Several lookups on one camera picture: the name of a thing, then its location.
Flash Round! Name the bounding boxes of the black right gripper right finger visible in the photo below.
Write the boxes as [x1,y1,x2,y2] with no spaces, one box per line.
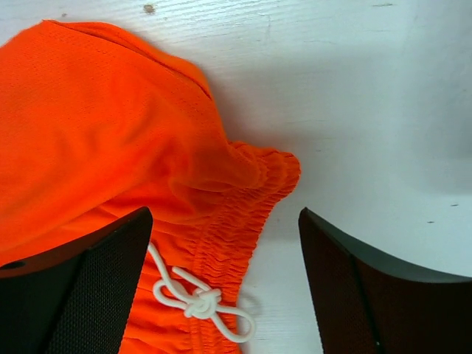
[299,208,471,353]

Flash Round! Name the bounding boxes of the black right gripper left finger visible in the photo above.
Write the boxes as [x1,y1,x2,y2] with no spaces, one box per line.
[1,207,153,353]

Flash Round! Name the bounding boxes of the orange shorts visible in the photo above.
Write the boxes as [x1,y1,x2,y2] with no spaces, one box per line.
[1,21,301,353]

